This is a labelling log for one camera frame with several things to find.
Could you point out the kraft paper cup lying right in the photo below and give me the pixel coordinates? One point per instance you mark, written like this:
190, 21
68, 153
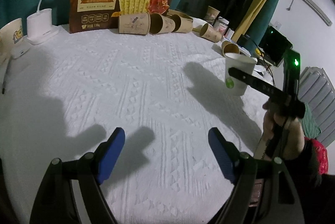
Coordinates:
209, 33

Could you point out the kraft paper cup open front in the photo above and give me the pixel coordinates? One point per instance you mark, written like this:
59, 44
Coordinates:
229, 47

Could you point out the white radiator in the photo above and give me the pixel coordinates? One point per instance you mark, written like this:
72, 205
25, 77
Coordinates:
317, 91

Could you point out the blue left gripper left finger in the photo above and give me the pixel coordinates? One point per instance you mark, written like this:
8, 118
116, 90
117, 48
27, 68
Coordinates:
108, 152

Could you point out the black monitor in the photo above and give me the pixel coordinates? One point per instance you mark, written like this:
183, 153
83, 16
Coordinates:
274, 45

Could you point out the clear jar white lid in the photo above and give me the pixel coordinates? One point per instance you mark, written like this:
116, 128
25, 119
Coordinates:
221, 25

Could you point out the white paper cup green print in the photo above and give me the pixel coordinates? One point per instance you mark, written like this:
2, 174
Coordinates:
237, 68

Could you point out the teal curtain right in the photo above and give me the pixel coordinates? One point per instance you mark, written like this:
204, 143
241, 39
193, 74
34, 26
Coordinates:
259, 26

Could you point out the white tablecloth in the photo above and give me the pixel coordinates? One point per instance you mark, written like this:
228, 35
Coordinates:
67, 95

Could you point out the upright kraft cup back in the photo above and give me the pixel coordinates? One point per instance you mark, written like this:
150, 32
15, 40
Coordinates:
211, 14

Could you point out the white air conditioner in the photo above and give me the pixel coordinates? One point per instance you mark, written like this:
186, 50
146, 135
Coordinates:
319, 12

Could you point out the white desk lamp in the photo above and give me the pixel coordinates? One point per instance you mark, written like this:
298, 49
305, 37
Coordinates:
39, 26

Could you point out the white cartoon mug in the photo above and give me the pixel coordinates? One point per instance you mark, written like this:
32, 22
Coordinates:
11, 35

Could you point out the kraft paper bowl container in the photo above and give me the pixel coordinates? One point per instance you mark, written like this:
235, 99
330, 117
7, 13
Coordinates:
181, 14

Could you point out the kraft paper cup leftmost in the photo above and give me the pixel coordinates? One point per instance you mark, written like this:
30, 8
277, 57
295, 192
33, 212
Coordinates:
138, 24

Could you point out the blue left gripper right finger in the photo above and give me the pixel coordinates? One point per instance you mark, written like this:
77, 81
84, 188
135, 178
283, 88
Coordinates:
225, 152

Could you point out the person right hand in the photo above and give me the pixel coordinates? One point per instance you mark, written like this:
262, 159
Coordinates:
293, 143

